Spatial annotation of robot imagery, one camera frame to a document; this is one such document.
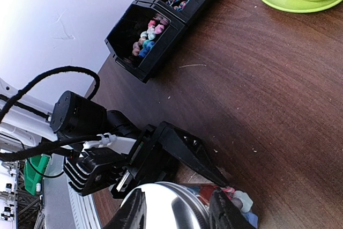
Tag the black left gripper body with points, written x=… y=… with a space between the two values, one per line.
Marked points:
x=147 y=162

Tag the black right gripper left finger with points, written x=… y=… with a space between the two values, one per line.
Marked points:
x=131 y=214

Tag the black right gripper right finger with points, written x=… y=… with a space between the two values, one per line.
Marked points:
x=224 y=214

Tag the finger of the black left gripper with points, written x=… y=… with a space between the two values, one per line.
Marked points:
x=189 y=150

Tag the clear plastic jar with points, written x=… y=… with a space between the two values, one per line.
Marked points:
x=239 y=198

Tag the silver jar lid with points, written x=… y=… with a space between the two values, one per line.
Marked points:
x=170 y=205

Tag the black three-compartment candy tray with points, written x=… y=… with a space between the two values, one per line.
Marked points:
x=148 y=32

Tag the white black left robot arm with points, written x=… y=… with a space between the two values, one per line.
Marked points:
x=74 y=120

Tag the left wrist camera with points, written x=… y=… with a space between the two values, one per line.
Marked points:
x=102 y=163

